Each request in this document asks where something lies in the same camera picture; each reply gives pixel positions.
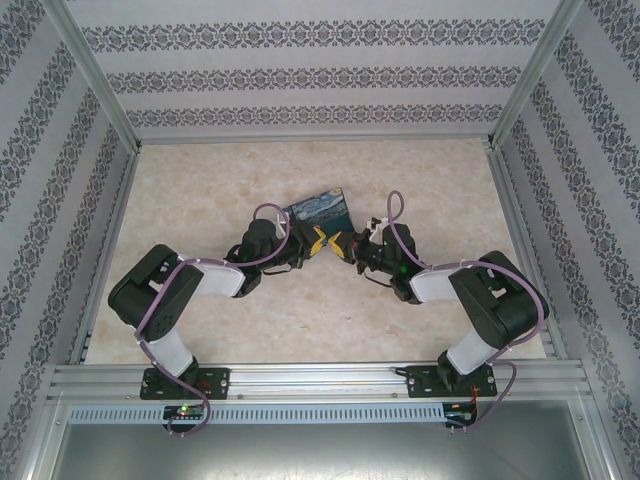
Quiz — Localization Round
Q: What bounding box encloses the aluminium frame post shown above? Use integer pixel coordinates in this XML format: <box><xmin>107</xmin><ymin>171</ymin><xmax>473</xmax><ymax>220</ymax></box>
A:
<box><xmin>37</xmin><ymin>0</ymin><xmax>144</xmax><ymax>151</ymax></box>
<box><xmin>485</xmin><ymin>0</ymin><xmax>585</xmax><ymax>150</ymax></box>

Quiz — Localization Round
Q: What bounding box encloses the slotted grey cable duct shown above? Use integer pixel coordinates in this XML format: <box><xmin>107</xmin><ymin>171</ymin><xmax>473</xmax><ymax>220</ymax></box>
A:
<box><xmin>66</xmin><ymin>403</ymin><xmax>446</xmax><ymax>424</ymax></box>

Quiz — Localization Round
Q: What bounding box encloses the purple cable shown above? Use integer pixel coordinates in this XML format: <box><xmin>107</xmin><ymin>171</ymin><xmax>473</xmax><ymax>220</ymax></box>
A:
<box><xmin>134</xmin><ymin>201</ymin><xmax>301</xmax><ymax>437</ymax></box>
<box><xmin>386</xmin><ymin>189</ymin><xmax>551</xmax><ymax>434</ymax></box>

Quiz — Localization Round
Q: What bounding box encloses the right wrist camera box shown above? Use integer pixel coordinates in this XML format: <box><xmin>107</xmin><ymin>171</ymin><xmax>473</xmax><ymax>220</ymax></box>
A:
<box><xmin>366</xmin><ymin>214</ymin><xmax>397</xmax><ymax>234</ymax></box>

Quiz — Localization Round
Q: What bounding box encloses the aluminium side rail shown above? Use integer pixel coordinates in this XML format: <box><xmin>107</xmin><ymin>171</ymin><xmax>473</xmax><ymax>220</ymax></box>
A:
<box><xmin>485</xmin><ymin>144</ymin><xmax>567</xmax><ymax>360</ymax></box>
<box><xmin>67</xmin><ymin>144</ymin><xmax>144</xmax><ymax>365</ymax></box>

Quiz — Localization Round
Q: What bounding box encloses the aluminium mounting rail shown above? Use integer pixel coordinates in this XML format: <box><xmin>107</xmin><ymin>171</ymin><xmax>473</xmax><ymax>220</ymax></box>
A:
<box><xmin>47</xmin><ymin>363</ymin><xmax>594</xmax><ymax>404</ymax></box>

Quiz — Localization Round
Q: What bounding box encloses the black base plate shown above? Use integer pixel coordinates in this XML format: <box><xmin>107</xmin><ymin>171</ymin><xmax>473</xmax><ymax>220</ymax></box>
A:
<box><xmin>139</xmin><ymin>367</ymin><xmax>231</xmax><ymax>401</ymax></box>
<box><xmin>405</xmin><ymin>364</ymin><xmax>499</xmax><ymax>400</ymax></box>

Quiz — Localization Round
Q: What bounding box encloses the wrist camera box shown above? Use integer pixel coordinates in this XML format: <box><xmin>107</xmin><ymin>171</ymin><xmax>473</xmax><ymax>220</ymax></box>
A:
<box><xmin>273</xmin><ymin>209</ymin><xmax>295</xmax><ymax>239</ymax></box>
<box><xmin>366</xmin><ymin>214</ymin><xmax>397</xmax><ymax>234</ymax></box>

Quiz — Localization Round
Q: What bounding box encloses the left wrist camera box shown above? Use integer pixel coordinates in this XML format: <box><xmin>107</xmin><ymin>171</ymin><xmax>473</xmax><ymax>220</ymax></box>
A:
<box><xmin>273</xmin><ymin>209</ymin><xmax>295</xmax><ymax>239</ymax></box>

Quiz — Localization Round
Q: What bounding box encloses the starry night tin box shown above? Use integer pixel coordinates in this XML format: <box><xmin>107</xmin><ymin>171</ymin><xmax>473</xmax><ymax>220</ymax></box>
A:
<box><xmin>282</xmin><ymin>185</ymin><xmax>354</xmax><ymax>241</ymax></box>

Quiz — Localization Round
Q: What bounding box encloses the grey metal sheet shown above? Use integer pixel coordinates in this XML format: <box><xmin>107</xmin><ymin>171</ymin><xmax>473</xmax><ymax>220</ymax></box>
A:
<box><xmin>29</xmin><ymin>399</ymin><xmax>621</xmax><ymax>480</ymax></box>

